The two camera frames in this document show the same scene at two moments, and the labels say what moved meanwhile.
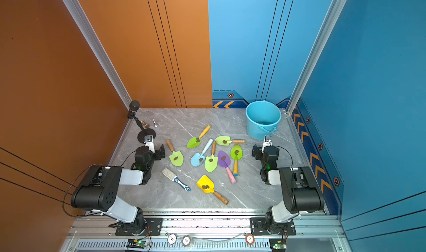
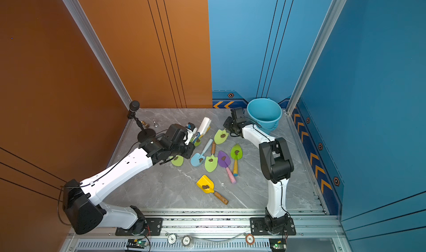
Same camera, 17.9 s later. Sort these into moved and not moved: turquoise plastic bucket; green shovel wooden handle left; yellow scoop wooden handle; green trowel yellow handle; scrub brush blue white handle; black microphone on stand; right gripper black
Moved: right gripper black; scrub brush blue white handle
Not moved: green shovel wooden handle left; green trowel yellow handle; yellow scoop wooden handle; black microphone on stand; turquoise plastic bucket
